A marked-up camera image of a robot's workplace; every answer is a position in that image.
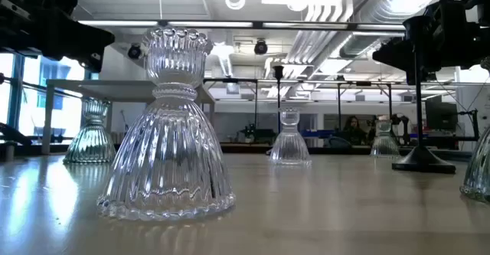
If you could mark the black round ceiling camera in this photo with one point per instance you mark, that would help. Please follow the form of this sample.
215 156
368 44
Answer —
134 51
260 47

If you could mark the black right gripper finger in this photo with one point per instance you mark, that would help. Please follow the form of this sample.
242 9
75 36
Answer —
398 52
411 73

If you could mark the black computer monitor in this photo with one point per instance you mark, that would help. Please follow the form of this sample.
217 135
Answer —
440 115

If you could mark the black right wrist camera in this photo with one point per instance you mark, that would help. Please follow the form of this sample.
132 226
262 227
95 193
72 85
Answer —
446 8

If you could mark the overhead light bar rail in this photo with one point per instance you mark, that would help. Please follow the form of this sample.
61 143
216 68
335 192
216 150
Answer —
256 25

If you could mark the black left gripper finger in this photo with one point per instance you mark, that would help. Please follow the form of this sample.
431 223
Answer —
84 34
80 54

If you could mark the clear ribbed glass candle holder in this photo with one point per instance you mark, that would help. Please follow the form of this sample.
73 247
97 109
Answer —
91 140
384 146
164 140
478 170
289 148

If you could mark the black background rig frame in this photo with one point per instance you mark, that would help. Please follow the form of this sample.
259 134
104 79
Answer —
229 80

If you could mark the person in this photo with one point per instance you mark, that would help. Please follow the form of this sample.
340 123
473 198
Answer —
354 132

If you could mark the dark office chair back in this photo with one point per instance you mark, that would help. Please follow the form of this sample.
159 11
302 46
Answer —
338 142

